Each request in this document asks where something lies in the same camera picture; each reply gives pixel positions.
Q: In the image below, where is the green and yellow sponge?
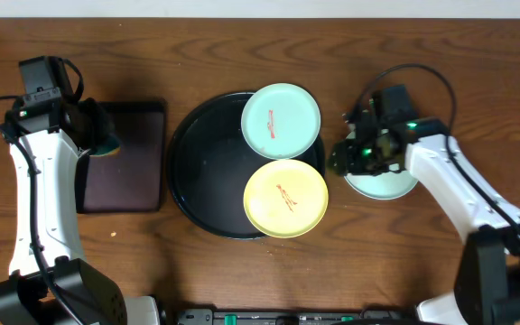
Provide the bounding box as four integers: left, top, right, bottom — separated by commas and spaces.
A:
89, 135, 121, 157

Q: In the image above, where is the light blue plate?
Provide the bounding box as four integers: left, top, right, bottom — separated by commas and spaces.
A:
241, 83, 321, 160
343, 130, 420, 201

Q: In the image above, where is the yellow plate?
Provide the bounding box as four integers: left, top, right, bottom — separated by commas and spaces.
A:
243, 159, 329, 238

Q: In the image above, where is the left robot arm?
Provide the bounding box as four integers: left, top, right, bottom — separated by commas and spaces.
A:
0, 98, 161, 324

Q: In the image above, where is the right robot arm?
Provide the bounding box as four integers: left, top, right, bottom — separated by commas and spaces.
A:
329, 111, 520, 324

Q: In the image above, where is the rectangular black tray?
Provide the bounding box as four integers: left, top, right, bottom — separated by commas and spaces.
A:
75, 100, 166, 214

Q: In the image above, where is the round black serving tray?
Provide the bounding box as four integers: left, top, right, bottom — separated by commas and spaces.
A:
167, 92, 324, 239

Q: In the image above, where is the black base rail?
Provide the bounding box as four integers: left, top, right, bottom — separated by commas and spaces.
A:
176, 309, 418, 325

